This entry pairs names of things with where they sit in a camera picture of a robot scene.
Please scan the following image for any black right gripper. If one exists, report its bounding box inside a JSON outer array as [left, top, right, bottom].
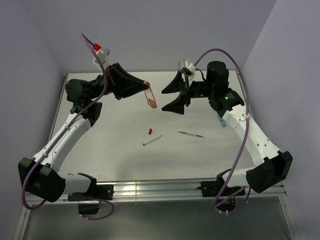
[[161, 69, 215, 115]]

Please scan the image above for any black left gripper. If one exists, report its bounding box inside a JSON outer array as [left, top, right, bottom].
[[88, 63, 149, 101]]

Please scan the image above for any orange highlighter pen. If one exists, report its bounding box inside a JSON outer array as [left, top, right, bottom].
[[144, 81, 158, 109]]

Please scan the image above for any blue highlighter pen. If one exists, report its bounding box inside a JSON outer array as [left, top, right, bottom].
[[217, 114, 227, 128]]

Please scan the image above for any white pen with red tip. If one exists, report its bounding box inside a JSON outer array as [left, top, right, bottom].
[[142, 135, 163, 146]]

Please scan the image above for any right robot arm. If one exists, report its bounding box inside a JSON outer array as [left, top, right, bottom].
[[162, 59, 293, 195]]

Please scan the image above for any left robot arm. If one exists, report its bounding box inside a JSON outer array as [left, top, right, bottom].
[[18, 63, 150, 203]]

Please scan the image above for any purple ballpoint pen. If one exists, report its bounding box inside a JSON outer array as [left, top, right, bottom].
[[177, 131, 204, 138]]

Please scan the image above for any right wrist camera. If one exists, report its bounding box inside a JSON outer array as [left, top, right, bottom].
[[178, 59, 196, 86]]

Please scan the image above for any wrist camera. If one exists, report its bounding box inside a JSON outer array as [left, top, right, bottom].
[[92, 43, 111, 70], [178, 59, 196, 86]]

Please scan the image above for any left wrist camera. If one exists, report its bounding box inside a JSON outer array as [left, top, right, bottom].
[[92, 43, 111, 70]]

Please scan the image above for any aluminium rail frame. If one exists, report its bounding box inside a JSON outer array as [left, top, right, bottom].
[[12, 71, 301, 240]]

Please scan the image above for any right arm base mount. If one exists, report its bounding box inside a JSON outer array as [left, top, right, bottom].
[[196, 171, 241, 213]]

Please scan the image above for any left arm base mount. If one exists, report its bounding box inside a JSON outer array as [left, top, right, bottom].
[[67, 184, 115, 220]]

